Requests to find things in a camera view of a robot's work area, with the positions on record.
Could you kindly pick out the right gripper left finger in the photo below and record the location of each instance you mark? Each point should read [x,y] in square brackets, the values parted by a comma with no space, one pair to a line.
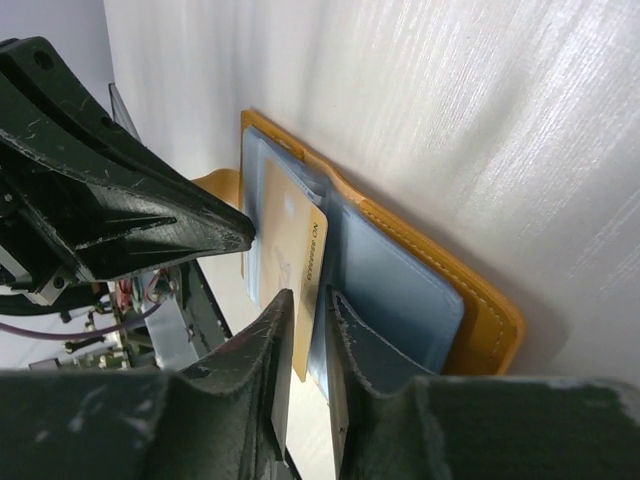
[224,417]

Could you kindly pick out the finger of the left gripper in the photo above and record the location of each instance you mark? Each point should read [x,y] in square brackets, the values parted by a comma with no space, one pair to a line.
[84,201]

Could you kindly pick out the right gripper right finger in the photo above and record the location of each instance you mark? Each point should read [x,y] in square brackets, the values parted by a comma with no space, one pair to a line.
[391,419]

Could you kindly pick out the yellow leather card holder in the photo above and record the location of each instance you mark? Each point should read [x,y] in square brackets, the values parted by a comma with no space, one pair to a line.
[492,328]

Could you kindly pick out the gold credit card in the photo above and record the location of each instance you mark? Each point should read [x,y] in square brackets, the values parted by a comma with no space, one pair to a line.
[292,242]

